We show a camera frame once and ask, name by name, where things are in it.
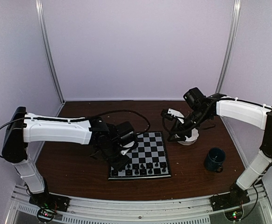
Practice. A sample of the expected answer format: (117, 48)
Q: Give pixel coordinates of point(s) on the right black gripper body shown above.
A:
(180, 127)

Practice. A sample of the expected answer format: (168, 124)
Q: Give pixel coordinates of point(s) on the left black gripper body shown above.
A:
(110, 154)

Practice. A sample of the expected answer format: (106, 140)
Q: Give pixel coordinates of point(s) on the black chess king piece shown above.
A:
(136, 171)

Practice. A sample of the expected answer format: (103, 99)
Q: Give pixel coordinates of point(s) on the black grey chessboard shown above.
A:
(151, 148)

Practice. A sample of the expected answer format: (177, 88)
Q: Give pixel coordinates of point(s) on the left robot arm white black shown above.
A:
(112, 141)

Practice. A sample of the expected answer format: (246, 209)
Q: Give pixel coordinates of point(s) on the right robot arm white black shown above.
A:
(258, 116)

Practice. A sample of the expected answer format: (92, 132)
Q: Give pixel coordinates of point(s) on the white scalloped bowl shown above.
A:
(191, 140)

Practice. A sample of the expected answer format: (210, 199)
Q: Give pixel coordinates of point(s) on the dark blue mug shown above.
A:
(214, 160)

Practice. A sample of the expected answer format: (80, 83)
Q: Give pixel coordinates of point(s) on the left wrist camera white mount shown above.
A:
(128, 147)

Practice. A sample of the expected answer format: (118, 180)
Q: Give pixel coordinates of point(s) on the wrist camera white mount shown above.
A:
(171, 114)
(128, 147)

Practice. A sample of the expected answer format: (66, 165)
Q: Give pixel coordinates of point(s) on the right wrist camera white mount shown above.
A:
(171, 114)

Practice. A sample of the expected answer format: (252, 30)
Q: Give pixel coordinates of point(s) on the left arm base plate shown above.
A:
(50, 201)

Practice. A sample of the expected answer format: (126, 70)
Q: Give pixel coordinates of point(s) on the right aluminium frame post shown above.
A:
(235, 17)

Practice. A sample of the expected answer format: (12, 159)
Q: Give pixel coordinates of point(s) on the aluminium frame post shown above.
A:
(235, 17)
(48, 53)

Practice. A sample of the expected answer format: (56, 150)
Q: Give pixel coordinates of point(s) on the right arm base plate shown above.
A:
(226, 201)

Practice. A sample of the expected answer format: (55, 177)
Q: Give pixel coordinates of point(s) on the aluminium front rail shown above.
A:
(196, 210)

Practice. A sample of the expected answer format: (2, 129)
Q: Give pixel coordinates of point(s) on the left aluminium frame post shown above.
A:
(48, 53)

